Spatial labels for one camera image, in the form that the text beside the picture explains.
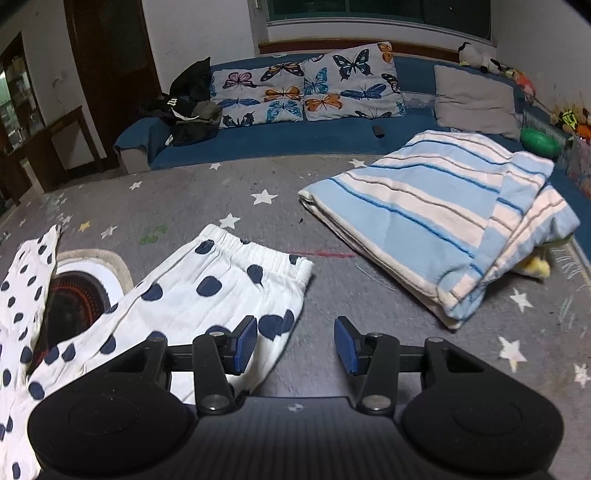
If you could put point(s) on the pile of dark clothes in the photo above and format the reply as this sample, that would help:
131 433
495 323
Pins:
189 110

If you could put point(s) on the dark wooden cabinet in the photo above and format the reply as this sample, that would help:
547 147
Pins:
23 124

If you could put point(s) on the grey pillow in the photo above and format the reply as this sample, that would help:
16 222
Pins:
475 101

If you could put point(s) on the white polka dot pants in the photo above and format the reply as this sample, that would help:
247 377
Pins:
194 295

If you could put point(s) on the yellow plush toy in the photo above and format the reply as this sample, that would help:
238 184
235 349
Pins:
535 266

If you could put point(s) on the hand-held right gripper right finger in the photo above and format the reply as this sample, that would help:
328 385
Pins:
347 344

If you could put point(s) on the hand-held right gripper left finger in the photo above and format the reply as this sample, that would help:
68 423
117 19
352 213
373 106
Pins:
244 344

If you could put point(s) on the dark wooden door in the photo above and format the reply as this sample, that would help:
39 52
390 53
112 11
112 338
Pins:
108 60

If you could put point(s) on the blue sofa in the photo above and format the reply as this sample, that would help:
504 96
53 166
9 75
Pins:
304 134

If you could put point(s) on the pile of colourful plush toys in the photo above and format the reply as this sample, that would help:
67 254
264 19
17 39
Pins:
561 108

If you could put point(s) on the black remote control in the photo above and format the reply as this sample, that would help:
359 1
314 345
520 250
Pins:
378 131

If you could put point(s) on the green ball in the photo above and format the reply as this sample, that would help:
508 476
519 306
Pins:
541 144

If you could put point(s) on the butterfly print pillow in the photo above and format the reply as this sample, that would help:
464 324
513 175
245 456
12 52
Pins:
353 81
261 94

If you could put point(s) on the black and white plush toy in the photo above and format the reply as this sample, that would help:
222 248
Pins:
475 55

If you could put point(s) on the blue striped blanket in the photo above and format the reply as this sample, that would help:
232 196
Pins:
429 217

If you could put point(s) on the grey star print mat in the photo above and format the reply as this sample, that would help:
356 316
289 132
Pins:
277 240

